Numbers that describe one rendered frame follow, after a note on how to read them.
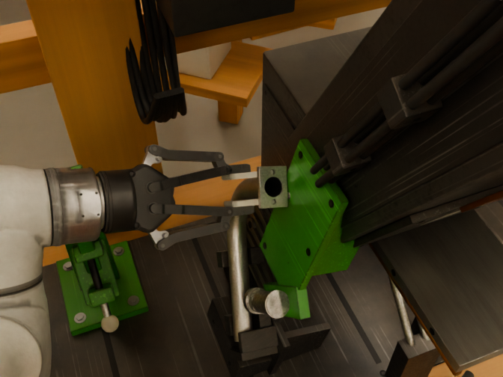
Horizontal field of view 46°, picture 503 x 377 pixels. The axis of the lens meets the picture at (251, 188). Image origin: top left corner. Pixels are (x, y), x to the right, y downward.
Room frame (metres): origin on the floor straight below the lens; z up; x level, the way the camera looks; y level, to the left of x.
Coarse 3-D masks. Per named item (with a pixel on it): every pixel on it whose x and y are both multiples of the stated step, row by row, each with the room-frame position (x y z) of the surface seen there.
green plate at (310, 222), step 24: (312, 192) 0.48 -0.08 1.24; (336, 192) 0.45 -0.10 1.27; (288, 216) 0.50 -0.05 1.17; (312, 216) 0.46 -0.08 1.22; (336, 216) 0.44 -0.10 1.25; (264, 240) 0.52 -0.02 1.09; (288, 240) 0.48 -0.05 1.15; (312, 240) 0.45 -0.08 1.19; (336, 240) 0.45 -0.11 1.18; (288, 264) 0.46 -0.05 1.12; (312, 264) 0.43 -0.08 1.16; (336, 264) 0.46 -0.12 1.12
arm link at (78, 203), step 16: (48, 176) 0.44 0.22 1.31; (64, 176) 0.45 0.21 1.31; (80, 176) 0.45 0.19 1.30; (64, 192) 0.43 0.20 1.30; (80, 192) 0.43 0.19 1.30; (96, 192) 0.44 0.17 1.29; (64, 208) 0.41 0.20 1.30; (80, 208) 0.42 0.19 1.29; (96, 208) 0.42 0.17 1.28; (64, 224) 0.40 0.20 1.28; (80, 224) 0.41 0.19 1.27; (96, 224) 0.41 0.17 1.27; (64, 240) 0.40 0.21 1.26; (80, 240) 0.40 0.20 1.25
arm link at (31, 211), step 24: (0, 168) 0.44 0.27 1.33; (24, 168) 0.45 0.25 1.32; (0, 192) 0.40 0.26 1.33; (24, 192) 0.41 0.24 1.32; (48, 192) 0.42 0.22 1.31; (0, 216) 0.38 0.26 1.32; (24, 216) 0.39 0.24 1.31; (48, 216) 0.40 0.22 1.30; (0, 240) 0.37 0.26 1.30; (24, 240) 0.37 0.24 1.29; (48, 240) 0.39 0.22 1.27; (0, 264) 0.35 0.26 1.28; (24, 264) 0.36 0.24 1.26; (0, 288) 0.33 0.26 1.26; (24, 288) 0.34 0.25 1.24
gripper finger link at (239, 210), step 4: (232, 208) 0.49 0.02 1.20; (236, 208) 0.49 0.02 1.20; (240, 208) 0.50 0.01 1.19; (244, 208) 0.50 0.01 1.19; (248, 208) 0.50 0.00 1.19; (252, 208) 0.50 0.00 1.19; (236, 212) 0.49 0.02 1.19; (240, 212) 0.49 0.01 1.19; (244, 212) 0.49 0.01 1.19; (248, 212) 0.49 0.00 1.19; (252, 212) 0.50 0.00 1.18; (220, 216) 0.48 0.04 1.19; (224, 216) 0.48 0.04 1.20; (228, 216) 0.48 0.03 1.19; (232, 216) 0.48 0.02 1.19; (220, 220) 0.48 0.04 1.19; (224, 220) 0.48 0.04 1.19; (228, 220) 0.48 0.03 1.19
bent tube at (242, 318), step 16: (272, 176) 0.53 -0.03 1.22; (240, 192) 0.56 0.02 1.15; (256, 192) 0.53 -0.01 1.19; (272, 192) 0.53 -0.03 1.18; (240, 224) 0.55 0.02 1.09; (240, 240) 0.54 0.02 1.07; (240, 256) 0.52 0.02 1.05; (240, 272) 0.50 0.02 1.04; (240, 288) 0.48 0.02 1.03; (240, 304) 0.46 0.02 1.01; (240, 320) 0.44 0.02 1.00
